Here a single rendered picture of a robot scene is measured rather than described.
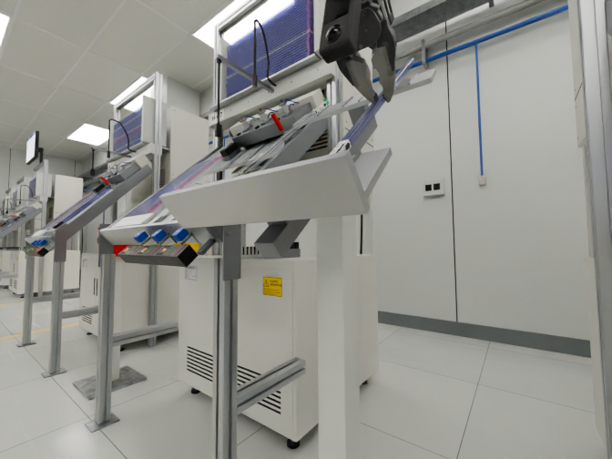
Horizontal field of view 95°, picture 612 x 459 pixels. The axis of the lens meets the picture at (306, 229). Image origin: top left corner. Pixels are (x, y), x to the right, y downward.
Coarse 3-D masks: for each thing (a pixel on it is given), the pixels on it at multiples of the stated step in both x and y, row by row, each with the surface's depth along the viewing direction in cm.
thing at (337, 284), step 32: (320, 224) 55; (352, 224) 55; (320, 256) 55; (352, 256) 55; (320, 288) 54; (352, 288) 54; (320, 320) 54; (352, 320) 54; (320, 352) 54; (352, 352) 53; (320, 384) 54; (352, 384) 53; (320, 416) 53; (352, 416) 52; (320, 448) 53; (352, 448) 52
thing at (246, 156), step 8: (280, 136) 110; (256, 144) 118; (264, 144) 111; (216, 152) 145; (240, 152) 118; (248, 152) 112; (256, 152) 105; (232, 160) 112; (240, 160) 106; (248, 160) 101; (264, 160) 108; (216, 168) 113; (224, 168) 109; (240, 168) 114
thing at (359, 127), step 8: (408, 64) 60; (400, 72) 57; (400, 80) 55; (376, 104) 45; (368, 112) 43; (376, 112) 45; (360, 120) 42; (368, 120) 42; (352, 128) 40; (360, 128) 40; (344, 136) 39; (352, 136) 38; (352, 144) 38
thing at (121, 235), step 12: (120, 228) 94; (132, 228) 88; (144, 228) 84; (156, 228) 80; (168, 228) 76; (192, 228) 70; (204, 228) 67; (120, 240) 101; (132, 240) 96; (168, 240) 82; (192, 240) 75; (204, 240) 71; (216, 240) 69
